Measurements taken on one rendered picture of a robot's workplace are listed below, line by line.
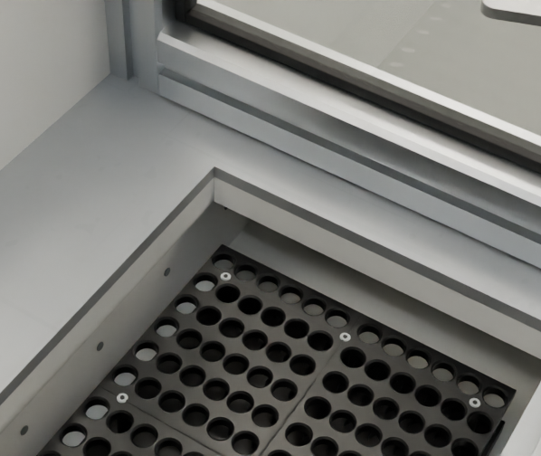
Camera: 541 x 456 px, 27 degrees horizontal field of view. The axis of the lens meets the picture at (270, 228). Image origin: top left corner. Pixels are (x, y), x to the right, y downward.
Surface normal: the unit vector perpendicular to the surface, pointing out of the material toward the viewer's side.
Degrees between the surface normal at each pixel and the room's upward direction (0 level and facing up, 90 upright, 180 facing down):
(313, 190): 0
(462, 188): 90
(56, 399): 90
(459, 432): 0
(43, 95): 90
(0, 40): 90
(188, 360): 0
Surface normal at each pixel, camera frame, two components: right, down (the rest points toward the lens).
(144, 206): 0.04, -0.67
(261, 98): -0.52, 0.62
